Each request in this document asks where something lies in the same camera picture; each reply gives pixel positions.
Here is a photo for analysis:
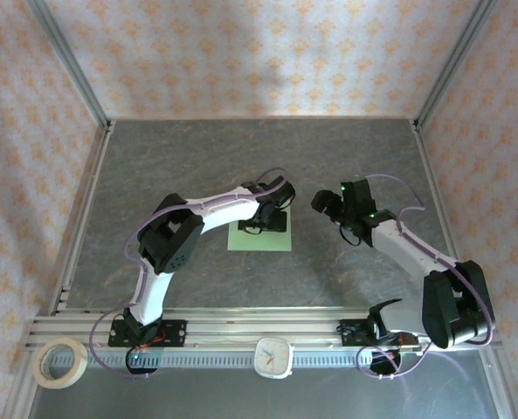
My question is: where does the light green paper sheet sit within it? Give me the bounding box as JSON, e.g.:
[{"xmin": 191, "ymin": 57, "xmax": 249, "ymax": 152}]
[{"xmin": 226, "ymin": 208, "xmax": 294, "ymax": 253}]

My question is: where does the white square clock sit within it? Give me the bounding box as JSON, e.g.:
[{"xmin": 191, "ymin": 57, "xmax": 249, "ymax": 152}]
[{"xmin": 253, "ymin": 336, "xmax": 295, "ymax": 380}]

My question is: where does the cream masking tape roll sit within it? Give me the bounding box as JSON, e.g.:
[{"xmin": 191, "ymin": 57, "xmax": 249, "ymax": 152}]
[{"xmin": 34, "ymin": 338, "xmax": 89, "ymax": 389}]

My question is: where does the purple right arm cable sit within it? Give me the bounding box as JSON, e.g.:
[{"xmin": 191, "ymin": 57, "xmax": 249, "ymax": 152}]
[{"xmin": 356, "ymin": 173, "xmax": 498, "ymax": 380}]

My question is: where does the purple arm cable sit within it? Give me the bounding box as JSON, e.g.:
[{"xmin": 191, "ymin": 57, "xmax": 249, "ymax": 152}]
[
  {"xmin": 356, "ymin": 173, "xmax": 498, "ymax": 380},
  {"xmin": 87, "ymin": 168, "xmax": 290, "ymax": 379}
]

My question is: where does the aluminium side rail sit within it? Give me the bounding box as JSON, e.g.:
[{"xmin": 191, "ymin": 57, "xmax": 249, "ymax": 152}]
[
  {"xmin": 409, "ymin": 118, "xmax": 476, "ymax": 316},
  {"xmin": 51, "ymin": 121, "xmax": 116, "ymax": 316}
]

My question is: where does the aluminium mounting rail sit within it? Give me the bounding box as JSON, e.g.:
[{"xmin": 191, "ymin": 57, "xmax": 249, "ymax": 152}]
[{"xmin": 24, "ymin": 306, "xmax": 503, "ymax": 351}]

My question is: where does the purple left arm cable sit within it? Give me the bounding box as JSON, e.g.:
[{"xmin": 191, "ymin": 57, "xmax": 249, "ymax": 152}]
[{"xmin": 87, "ymin": 168, "xmax": 290, "ymax": 379}]

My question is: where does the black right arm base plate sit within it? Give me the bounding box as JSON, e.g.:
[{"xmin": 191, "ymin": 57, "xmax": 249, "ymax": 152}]
[{"xmin": 338, "ymin": 319, "xmax": 418, "ymax": 348}]

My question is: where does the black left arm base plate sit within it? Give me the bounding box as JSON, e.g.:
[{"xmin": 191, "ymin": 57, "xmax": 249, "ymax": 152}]
[{"xmin": 107, "ymin": 319, "xmax": 188, "ymax": 348}]

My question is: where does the grey slotted cable duct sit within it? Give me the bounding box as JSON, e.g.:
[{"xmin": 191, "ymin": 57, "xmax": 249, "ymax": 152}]
[{"xmin": 44, "ymin": 350, "xmax": 424, "ymax": 368}]

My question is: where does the aluminium frame post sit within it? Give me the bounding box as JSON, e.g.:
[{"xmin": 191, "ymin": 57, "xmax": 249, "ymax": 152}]
[
  {"xmin": 413, "ymin": 0, "xmax": 502, "ymax": 132},
  {"xmin": 24, "ymin": 0, "xmax": 114, "ymax": 132},
  {"xmin": 479, "ymin": 348, "xmax": 518, "ymax": 419},
  {"xmin": 3, "ymin": 348, "xmax": 39, "ymax": 419}
]

